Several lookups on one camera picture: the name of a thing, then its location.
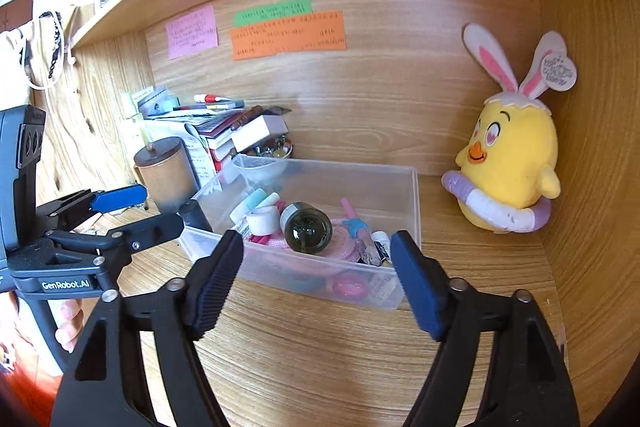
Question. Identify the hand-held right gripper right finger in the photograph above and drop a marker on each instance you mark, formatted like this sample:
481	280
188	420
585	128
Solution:
417	287

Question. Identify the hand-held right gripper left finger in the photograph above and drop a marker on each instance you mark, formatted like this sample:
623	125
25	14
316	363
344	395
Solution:
220	282

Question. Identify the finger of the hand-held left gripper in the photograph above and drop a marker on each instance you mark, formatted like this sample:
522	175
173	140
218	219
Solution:
120	198
155	229

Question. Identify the white ointment tube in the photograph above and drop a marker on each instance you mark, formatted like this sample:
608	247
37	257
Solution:
381	247

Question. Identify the pink scissors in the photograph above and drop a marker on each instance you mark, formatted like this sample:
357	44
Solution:
267	241

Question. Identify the white bandage roll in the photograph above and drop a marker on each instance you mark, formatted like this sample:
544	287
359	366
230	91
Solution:
263	221

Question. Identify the pastel green white case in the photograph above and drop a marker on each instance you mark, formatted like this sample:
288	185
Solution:
246	207

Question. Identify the pink teal dropper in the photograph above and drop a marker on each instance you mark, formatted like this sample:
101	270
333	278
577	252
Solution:
356	224

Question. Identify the white green stick tube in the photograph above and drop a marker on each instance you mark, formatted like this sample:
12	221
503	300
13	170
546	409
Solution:
269	201

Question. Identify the dark green bottle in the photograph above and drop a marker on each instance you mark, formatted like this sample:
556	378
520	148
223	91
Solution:
306	229

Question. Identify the clear plastic bin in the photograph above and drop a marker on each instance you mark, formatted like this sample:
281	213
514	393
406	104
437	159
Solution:
350	187

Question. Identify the person's left hand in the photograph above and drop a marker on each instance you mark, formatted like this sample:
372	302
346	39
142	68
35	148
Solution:
67	322

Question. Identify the brown mug with lid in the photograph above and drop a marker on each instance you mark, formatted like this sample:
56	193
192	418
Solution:
165	177

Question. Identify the pink round container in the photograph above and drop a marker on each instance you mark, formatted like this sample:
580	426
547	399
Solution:
349	286

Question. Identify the pink round mesh item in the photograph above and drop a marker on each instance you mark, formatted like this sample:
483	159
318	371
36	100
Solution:
342	239

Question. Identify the grey box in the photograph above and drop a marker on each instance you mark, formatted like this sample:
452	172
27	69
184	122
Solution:
157	104

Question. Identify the stack of red books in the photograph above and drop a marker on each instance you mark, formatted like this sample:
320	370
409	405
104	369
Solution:
220	137

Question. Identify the red white marker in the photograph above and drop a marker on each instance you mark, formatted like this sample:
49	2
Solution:
212	98

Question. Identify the bowl of marbles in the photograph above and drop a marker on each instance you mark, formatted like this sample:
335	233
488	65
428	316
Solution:
270	152

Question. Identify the white box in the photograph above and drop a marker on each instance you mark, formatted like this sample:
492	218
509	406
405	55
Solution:
260	133

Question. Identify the yellow plush chick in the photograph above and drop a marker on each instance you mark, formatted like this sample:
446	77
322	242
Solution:
505	162

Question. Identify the white hanging cloth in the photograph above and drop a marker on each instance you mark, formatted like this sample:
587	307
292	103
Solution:
20	52

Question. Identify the orange clothing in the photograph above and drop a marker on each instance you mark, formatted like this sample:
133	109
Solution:
25	377

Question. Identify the pink sticky note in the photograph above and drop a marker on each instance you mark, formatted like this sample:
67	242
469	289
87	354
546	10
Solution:
192	32

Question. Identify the orange sticky note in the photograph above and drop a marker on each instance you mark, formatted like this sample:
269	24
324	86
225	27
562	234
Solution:
290	37

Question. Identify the green sticky note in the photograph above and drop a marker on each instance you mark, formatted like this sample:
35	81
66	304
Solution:
272	11

